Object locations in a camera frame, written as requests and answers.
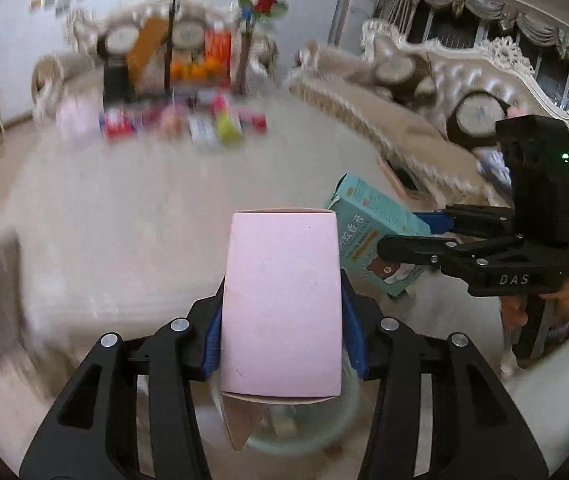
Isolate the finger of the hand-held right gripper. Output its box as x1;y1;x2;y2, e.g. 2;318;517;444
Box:
414;205;515;243
377;232;525;286

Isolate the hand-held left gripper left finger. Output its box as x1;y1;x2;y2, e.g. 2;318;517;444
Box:
18;277;225;480

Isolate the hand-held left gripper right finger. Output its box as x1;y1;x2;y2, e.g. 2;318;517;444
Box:
339;270;550;480

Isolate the teal carton box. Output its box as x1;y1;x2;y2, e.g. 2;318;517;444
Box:
324;172;432;298

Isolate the pink carton box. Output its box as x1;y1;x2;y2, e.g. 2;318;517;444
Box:
219;207;344;453

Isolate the person's right hand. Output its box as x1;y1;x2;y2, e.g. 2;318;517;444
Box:
500;277;569;378

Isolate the grey blue cloth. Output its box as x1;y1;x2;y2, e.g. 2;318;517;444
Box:
479;147;512;196

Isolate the brown round-pattern cushion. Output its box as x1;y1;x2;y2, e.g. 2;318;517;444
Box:
371;52;432;96
447;91;510;148

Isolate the beige quilted sofa cover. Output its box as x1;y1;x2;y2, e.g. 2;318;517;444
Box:
287;67;485;196

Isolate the ornate cream long sofa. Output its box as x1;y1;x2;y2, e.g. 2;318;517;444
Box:
287;17;569;261

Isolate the ornate cream coffee table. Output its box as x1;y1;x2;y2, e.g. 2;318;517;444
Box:
0;87;510;411

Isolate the grey draped curtain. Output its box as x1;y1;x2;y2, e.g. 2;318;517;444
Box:
379;0;569;86

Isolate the flat red packet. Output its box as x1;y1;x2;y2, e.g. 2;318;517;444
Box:
237;112;268;131

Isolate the white blue packet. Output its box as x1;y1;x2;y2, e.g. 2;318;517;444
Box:
187;115;218;146

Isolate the yellow green packet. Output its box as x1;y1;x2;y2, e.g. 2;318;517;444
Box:
214;97;242;143

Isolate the white door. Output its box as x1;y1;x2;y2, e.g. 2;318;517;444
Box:
331;0;380;48

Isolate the red blue crumpled wrapper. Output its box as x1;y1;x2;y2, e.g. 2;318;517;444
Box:
99;110;138;138

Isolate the dark glass vase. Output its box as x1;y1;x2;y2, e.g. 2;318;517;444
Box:
234;22;255;96

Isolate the white tissue pack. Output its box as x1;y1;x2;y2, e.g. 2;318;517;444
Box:
57;97;98;141

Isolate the black square box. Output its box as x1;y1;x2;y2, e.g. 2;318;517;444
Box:
103;57;130;106

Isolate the red gift box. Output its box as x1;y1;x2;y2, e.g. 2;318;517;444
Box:
204;30;232;63

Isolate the red rose bouquet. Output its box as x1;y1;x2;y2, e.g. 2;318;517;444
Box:
237;0;290;23

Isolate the yellow paper bag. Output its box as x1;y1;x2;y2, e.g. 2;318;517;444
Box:
127;17;170;86

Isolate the ornate cream armchair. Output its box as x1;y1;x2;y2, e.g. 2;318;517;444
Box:
32;0;280;121

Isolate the black phone tripod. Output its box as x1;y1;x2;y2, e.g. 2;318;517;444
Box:
157;0;190;93

